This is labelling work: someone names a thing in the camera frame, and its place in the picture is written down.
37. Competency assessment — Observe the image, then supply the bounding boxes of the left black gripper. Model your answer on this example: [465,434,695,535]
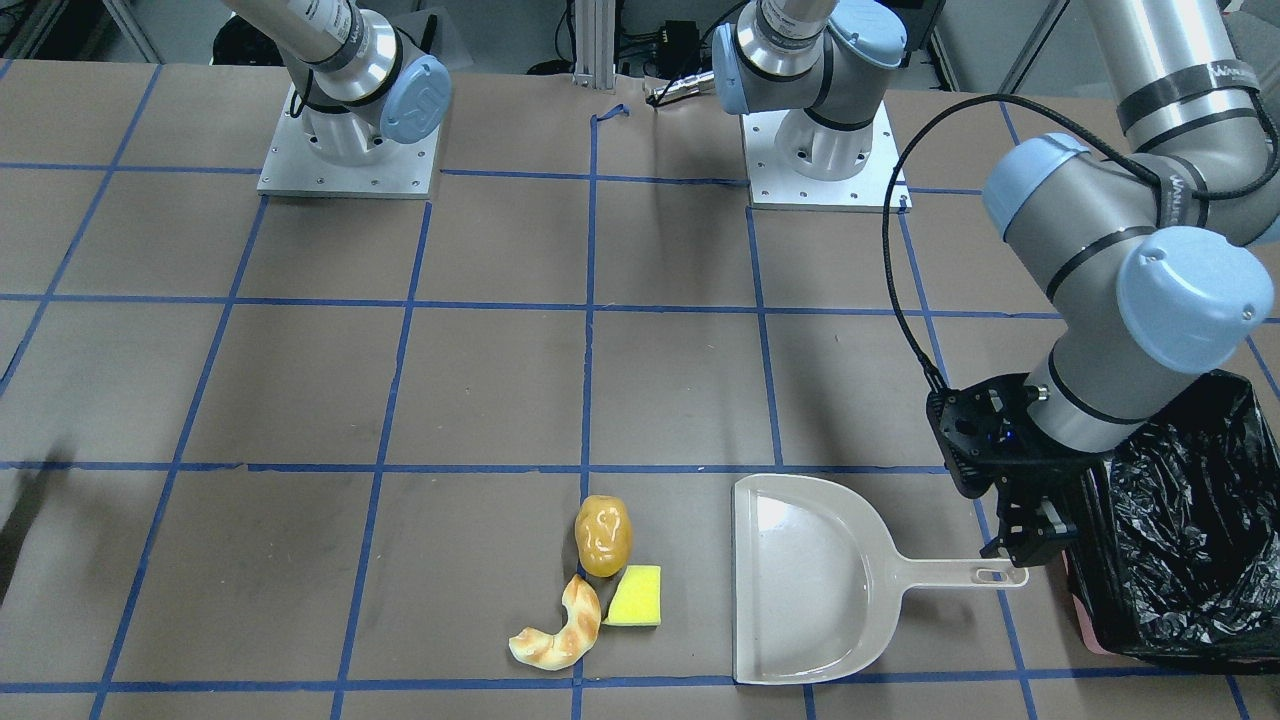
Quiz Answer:
[925,372,1114,568]

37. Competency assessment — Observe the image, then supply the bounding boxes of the beige plastic dustpan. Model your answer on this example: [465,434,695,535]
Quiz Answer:
[732,474,1029,685]

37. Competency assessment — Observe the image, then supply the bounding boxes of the yellow sponge piece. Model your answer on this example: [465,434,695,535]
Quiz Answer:
[603,564,662,626]

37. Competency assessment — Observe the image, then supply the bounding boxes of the brown potato toy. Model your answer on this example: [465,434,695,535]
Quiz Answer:
[573,495,634,578]

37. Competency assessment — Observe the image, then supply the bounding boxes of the croissant bread toy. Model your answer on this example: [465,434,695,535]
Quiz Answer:
[508,575,602,671]

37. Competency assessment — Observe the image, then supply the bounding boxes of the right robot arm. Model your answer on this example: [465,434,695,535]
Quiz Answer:
[227,1,453,174]

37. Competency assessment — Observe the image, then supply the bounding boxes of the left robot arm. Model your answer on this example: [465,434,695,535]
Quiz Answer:
[710,1,1277,568]

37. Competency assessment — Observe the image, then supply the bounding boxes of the bin with black bag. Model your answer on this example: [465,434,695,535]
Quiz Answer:
[1061,372,1279,675]

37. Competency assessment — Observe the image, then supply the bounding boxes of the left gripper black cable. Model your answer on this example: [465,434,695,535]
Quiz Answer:
[881,94,1171,396]

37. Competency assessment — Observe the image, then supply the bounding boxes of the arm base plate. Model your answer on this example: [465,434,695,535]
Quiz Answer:
[741,104,913,213]
[256,86,443,200]

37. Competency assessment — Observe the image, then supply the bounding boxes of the aluminium frame post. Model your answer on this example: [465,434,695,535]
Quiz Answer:
[572,0,618,94]

